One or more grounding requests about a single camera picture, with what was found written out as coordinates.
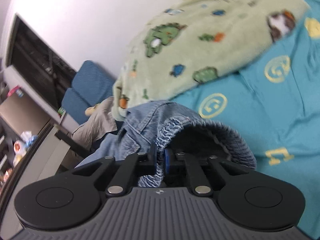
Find light blue denim jeans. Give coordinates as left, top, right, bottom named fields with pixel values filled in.
left=80, top=100, right=257, bottom=187

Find blue quilted folding mattress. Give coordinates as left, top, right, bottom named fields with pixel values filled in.
left=61, top=60, right=115, bottom=124

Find grey cloth on chair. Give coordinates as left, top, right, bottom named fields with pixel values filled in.
left=72, top=96, right=117, bottom=150

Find white and black desk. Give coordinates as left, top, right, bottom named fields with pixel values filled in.
left=1, top=125, right=69, bottom=239

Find teal patterned bed sheet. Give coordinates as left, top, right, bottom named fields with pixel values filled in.
left=175, top=0, right=319, bottom=239

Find white tissue pack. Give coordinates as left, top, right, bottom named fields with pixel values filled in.
left=21, top=131, right=37, bottom=147

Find white round toy gadget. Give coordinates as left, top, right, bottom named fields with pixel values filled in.
left=13, top=140, right=25, bottom=154

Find green cartoon fleece blanket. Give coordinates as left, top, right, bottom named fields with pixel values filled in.
left=112, top=0, right=309, bottom=121

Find dark barred window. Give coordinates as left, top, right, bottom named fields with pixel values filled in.
left=7, top=16, right=76, bottom=111

